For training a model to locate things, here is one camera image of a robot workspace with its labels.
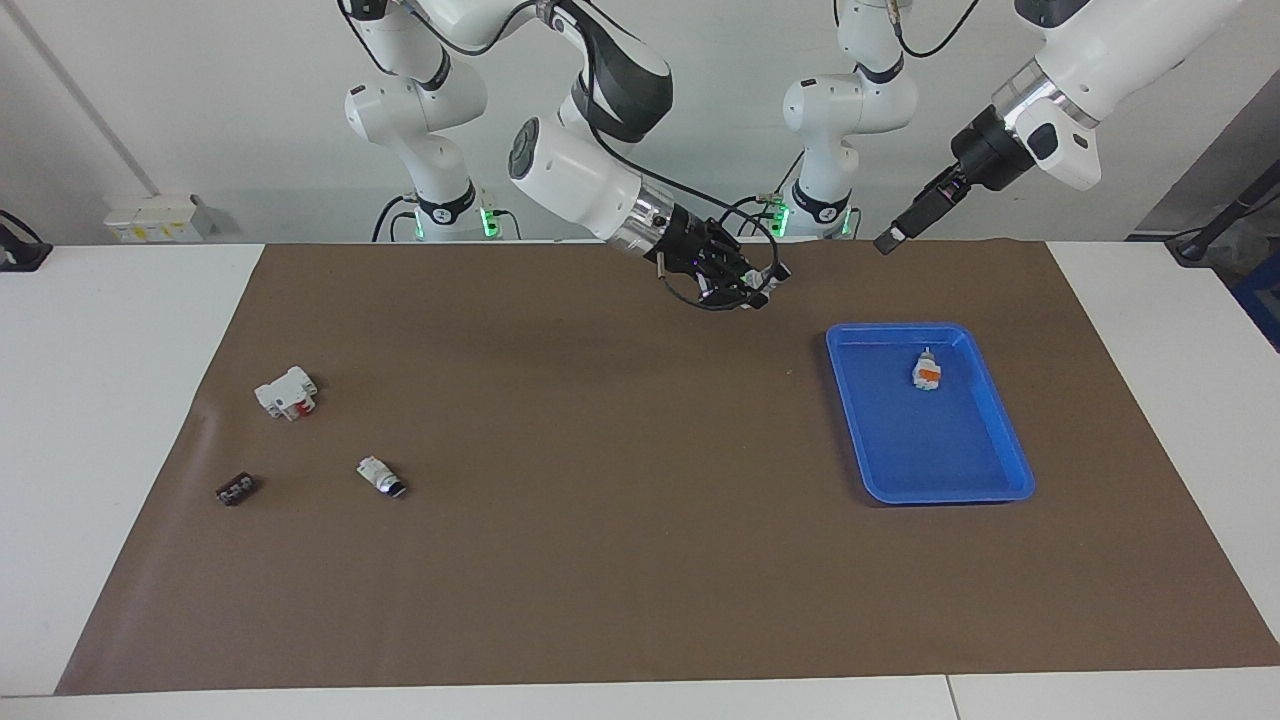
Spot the blue plastic tray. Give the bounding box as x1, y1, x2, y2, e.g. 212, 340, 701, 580
825, 322, 1036, 506

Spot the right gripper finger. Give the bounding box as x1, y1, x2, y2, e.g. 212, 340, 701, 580
715, 225, 791, 286
700, 268, 773, 313

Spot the green white selector switch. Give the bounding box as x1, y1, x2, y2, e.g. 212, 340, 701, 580
742, 262, 793, 303

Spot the blue crate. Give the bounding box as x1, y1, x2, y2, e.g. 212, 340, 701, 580
1232, 250, 1280, 353

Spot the white power strip box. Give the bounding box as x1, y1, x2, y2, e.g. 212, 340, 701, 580
103, 194, 217, 244

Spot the orange white switch black knob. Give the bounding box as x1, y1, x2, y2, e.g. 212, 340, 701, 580
356, 456, 408, 499

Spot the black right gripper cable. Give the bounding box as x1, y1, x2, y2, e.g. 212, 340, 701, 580
540, 0, 783, 313

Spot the black clamp base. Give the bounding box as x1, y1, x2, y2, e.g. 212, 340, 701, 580
0, 210, 53, 273

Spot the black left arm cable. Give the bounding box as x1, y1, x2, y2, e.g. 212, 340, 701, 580
885, 0, 986, 59

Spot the white circuit breaker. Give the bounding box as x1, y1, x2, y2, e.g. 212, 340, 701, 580
253, 366, 319, 422

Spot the brown table mat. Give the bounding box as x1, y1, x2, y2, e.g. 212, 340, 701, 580
55, 238, 1280, 696

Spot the black left base cable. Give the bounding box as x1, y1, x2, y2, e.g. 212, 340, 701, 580
712, 150, 806, 239

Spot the black right base cable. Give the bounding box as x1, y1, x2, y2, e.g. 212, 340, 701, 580
371, 193, 416, 244

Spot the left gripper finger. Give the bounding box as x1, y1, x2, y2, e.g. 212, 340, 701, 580
880, 175, 969, 257
873, 165, 959, 251

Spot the black stand with cable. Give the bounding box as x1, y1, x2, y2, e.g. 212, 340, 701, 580
1165, 160, 1280, 267

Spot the black base cable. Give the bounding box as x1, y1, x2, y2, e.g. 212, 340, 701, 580
371, 193, 416, 244
712, 150, 806, 239

